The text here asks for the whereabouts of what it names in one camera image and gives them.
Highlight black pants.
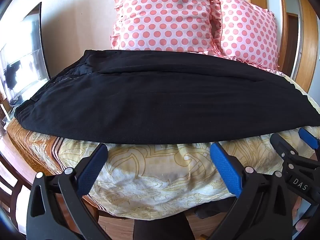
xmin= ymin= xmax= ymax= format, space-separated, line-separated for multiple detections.
xmin=14 ymin=49 xmax=320 ymax=145

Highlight yellow patterned bedspread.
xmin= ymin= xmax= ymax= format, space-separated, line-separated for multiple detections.
xmin=6 ymin=76 xmax=320 ymax=218

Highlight dark wooden chair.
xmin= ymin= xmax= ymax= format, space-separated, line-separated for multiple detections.
xmin=0 ymin=140 xmax=34 ymax=222

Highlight large pink polka-dot pillow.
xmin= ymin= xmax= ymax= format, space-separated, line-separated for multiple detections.
xmin=110 ymin=0 xmax=222 ymax=56

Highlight person's dark trouser leg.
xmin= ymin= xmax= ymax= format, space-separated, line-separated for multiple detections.
xmin=132 ymin=215 xmax=196 ymax=240

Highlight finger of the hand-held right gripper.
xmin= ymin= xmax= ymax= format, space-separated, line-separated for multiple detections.
xmin=270 ymin=132 xmax=300 ymax=171
xmin=299 ymin=127 xmax=320 ymax=160

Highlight wooden door frame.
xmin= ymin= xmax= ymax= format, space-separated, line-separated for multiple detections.
xmin=246 ymin=0 xmax=320 ymax=93

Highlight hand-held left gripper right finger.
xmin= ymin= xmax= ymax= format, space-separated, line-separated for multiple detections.
xmin=209 ymin=142 xmax=304 ymax=240

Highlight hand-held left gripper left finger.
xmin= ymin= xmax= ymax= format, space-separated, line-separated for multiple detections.
xmin=26 ymin=143 xmax=113 ymax=240

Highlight person's right hand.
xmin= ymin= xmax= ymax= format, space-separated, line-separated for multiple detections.
xmin=294 ymin=217 xmax=313 ymax=239

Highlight wall mirror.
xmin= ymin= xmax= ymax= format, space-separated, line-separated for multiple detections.
xmin=0 ymin=2 xmax=51 ymax=108

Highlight small pink polka-dot pillow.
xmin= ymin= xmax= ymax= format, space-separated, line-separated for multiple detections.
xmin=212 ymin=0 xmax=285 ymax=76

